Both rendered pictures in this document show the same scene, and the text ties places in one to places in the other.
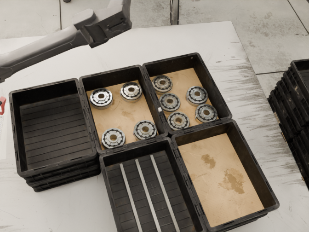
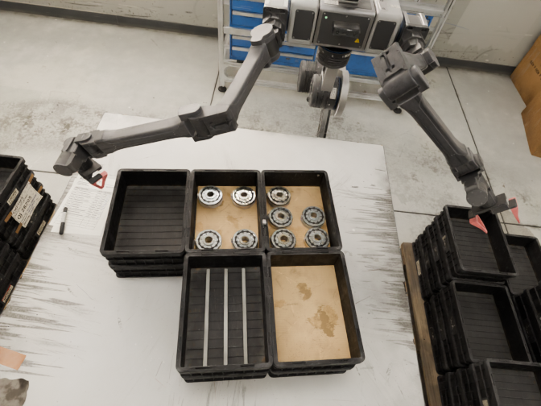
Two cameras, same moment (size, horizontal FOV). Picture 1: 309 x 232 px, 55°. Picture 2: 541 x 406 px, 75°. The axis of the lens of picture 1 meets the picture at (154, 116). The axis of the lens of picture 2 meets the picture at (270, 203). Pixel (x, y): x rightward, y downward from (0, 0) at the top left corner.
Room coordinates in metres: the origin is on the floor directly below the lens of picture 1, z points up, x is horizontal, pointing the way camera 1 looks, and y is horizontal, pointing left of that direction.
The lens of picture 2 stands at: (-0.02, -0.21, 2.11)
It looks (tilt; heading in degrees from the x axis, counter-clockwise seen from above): 55 degrees down; 14
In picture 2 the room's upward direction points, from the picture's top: 9 degrees clockwise
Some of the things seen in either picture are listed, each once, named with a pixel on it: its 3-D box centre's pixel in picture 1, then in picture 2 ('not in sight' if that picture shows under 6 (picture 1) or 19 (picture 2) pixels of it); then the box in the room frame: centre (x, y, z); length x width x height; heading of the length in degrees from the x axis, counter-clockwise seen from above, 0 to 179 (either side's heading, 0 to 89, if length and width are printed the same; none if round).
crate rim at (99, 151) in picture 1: (121, 106); (225, 209); (0.69, 0.15, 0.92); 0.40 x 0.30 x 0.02; 25
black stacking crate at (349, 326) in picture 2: (219, 175); (308, 308); (0.46, -0.29, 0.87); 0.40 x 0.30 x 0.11; 25
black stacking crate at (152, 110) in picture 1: (122, 112); (225, 215); (0.69, 0.15, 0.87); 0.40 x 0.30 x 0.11; 25
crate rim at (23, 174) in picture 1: (51, 123); (149, 209); (0.56, 0.42, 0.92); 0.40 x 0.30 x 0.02; 25
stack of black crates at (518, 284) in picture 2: not in sight; (512, 271); (1.40, -1.43, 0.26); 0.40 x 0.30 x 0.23; 17
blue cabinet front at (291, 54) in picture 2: not in sight; (274, 32); (2.56, 0.62, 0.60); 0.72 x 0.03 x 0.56; 107
